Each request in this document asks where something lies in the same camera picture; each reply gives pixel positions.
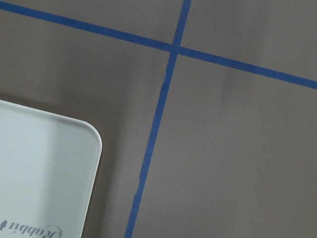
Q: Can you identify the cream rabbit tray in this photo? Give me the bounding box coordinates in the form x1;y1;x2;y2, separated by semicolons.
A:
0;101;102;238

